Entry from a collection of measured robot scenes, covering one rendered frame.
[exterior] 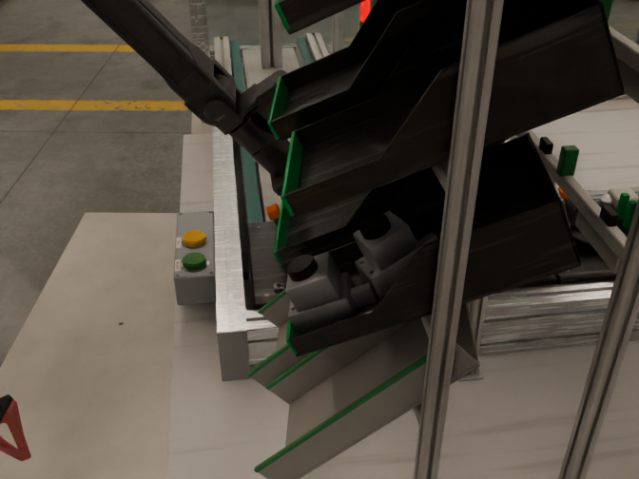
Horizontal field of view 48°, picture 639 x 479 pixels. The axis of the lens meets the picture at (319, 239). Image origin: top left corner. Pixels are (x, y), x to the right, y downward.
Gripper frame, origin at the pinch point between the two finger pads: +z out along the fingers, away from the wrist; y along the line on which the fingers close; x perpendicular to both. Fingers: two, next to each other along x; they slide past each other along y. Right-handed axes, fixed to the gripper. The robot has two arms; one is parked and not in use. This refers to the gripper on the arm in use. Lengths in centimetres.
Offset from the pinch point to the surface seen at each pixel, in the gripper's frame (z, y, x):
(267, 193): 7.4, 31.7, 15.3
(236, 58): 2, 107, 15
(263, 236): 2.1, 7.2, 14.1
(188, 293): -3.0, -1.7, 27.5
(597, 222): -4, -47, -29
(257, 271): 1.0, -3.2, 15.7
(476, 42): -31, -55, -29
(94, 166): 28, 231, 128
